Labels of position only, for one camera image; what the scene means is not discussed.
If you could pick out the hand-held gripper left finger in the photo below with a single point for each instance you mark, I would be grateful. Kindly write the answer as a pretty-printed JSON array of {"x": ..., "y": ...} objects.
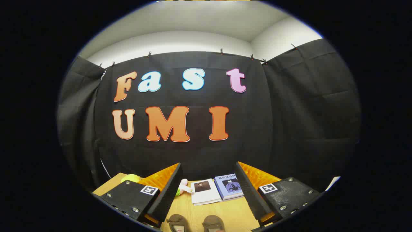
[{"x": 170, "y": 190}]

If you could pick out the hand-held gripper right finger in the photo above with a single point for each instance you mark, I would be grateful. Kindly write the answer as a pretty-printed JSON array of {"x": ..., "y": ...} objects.
[{"x": 248, "y": 193}]

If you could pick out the brown fuzzy shoe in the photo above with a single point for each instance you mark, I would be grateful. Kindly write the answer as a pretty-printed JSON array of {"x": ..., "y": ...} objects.
[
  {"x": 177, "y": 221},
  {"x": 213, "y": 222}
]

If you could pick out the pink and green plush toy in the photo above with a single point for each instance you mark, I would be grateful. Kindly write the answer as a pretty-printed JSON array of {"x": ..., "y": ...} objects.
[{"x": 184, "y": 187}]

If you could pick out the blue cover book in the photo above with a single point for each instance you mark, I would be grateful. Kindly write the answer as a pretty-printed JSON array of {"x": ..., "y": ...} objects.
[{"x": 229, "y": 187}]

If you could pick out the white book with dark photo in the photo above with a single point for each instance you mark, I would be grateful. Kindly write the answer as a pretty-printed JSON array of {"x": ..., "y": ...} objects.
[{"x": 206, "y": 195}]

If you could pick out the yellow plush toy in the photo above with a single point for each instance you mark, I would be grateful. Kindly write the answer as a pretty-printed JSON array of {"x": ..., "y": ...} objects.
[{"x": 130, "y": 178}]

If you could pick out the white paper sheet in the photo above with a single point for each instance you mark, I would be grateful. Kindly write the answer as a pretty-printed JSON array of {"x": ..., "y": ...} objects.
[{"x": 332, "y": 183}]

